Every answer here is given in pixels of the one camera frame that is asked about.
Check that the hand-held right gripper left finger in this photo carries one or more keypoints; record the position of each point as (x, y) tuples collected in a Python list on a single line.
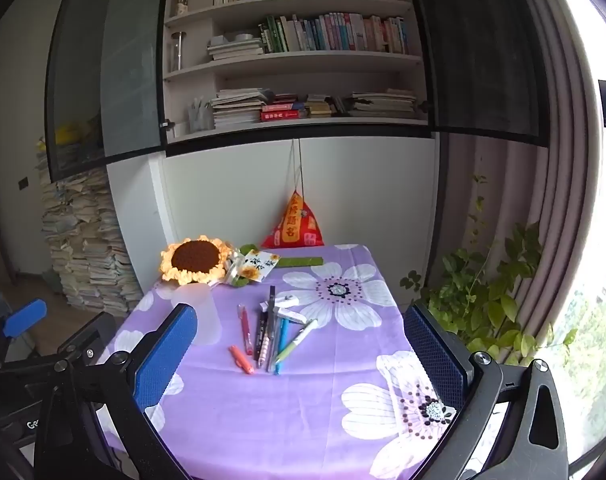
[(165, 360)]

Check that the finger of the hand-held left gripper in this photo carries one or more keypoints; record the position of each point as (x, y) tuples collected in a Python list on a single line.
[(90, 332), (25, 317)]

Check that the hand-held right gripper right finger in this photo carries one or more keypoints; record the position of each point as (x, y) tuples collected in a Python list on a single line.
[(435, 360)]

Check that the translucent plastic cup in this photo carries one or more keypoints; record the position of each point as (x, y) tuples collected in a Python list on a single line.
[(205, 315)]

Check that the orange marker cap piece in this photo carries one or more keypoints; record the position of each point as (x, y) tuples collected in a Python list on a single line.
[(240, 358)]

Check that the red pen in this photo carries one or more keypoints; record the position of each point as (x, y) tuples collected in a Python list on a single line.
[(245, 330)]

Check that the pink patterned pen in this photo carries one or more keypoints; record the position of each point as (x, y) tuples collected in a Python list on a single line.
[(266, 352)]

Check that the blue pen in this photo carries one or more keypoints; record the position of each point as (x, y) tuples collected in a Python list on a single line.
[(282, 342)]

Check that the clear pen with black cap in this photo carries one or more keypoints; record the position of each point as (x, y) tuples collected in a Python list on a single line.
[(272, 305)]

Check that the green and white pen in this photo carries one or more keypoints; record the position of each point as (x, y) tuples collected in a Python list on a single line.
[(298, 340)]

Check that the white correction tape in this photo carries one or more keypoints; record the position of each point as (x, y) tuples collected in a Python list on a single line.
[(287, 301)]

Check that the white eraser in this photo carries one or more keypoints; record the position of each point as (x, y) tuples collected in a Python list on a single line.
[(294, 317)]

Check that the tall pile of papers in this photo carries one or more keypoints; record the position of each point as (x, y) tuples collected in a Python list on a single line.
[(88, 250)]

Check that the green leafy plant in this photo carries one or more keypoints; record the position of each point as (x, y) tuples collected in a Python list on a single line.
[(483, 290)]

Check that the crochet sunflower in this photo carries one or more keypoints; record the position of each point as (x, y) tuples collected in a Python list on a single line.
[(195, 255)]

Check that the white ribbon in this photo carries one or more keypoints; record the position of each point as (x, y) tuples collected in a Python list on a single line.
[(234, 270)]

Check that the purple floral tablecloth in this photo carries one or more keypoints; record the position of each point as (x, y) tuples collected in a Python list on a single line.
[(283, 410)]

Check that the white sunflower print card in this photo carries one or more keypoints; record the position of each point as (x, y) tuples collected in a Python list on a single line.
[(259, 262)]

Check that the green crochet stem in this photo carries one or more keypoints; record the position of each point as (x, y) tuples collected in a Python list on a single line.
[(303, 262)]

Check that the red pyramid pillow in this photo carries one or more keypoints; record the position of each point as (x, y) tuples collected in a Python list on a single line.
[(293, 225)]

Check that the grey curtain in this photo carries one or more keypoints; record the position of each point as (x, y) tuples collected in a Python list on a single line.
[(548, 185)]

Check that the white pen holder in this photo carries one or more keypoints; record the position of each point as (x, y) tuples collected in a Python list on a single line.
[(200, 119)]

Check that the wide stack of papers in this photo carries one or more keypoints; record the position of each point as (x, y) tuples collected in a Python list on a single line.
[(383, 104)]

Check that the stack of magazines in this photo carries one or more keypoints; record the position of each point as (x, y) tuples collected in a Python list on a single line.
[(238, 107)]

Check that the glass cabinet door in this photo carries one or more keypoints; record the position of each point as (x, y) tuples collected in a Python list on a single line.
[(128, 70)]

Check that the stack of red books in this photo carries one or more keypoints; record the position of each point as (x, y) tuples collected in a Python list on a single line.
[(283, 112)]

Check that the stack of tan books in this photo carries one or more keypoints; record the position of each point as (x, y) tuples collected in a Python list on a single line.
[(323, 106)]

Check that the glass jar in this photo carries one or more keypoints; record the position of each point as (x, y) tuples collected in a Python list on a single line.
[(178, 52)]

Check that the dark cabinet door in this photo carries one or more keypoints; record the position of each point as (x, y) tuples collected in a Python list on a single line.
[(478, 60)]

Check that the stack of flat white books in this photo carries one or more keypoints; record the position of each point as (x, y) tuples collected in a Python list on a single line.
[(235, 50)]

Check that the white bookshelf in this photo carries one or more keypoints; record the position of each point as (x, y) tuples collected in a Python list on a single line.
[(313, 65)]

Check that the row of pastel books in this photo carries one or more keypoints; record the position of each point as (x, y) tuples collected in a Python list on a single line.
[(343, 34)]

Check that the wall switch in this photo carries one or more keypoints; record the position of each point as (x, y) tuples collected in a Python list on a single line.
[(24, 183)]

